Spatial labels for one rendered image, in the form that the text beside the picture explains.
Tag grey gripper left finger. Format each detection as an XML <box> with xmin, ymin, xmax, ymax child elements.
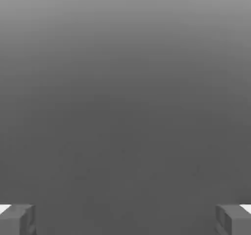
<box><xmin>0</xmin><ymin>204</ymin><xmax>37</xmax><ymax>235</ymax></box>

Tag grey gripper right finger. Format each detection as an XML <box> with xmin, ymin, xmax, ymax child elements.
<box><xmin>215</xmin><ymin>204</ymin><xmax>251</xmax><ymax>235</ymax></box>

